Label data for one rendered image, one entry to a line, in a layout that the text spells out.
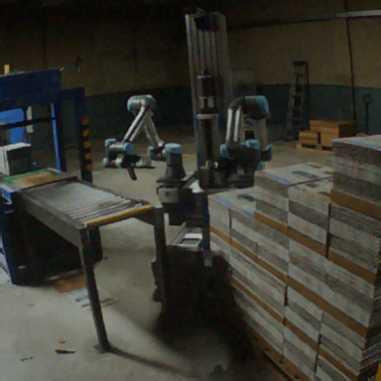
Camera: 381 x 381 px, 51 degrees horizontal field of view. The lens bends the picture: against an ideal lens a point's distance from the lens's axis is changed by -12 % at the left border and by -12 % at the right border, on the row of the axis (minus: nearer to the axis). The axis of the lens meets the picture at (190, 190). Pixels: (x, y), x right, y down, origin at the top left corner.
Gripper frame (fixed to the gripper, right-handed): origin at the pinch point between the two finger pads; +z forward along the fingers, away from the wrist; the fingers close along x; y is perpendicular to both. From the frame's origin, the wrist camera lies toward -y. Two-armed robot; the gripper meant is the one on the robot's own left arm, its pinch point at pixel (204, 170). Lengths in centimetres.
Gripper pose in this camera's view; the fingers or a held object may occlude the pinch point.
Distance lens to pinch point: 260.4
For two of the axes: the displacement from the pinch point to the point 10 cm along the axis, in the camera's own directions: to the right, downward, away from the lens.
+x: -4.1, -1.4, -9.0
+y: 1.0, -9.9, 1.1
